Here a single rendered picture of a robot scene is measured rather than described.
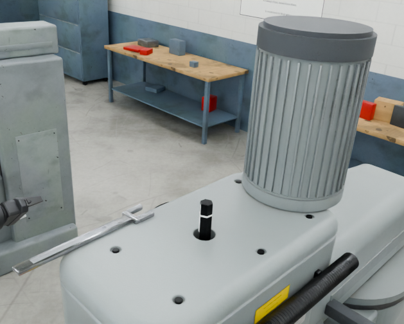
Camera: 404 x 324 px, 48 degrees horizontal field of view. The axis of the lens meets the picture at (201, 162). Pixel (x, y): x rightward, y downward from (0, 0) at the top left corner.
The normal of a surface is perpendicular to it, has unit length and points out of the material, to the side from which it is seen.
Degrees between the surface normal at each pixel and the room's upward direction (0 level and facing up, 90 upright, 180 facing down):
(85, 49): 90
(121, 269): 0
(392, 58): 90
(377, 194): 0
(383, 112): 90
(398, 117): 90
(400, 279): 0
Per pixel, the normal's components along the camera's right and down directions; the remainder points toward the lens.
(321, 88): -0.05, 0.44
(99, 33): 0.70, 0.34
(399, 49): -0.71, 0.27
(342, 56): 0.24, 0.44
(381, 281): 0.05, -0.90
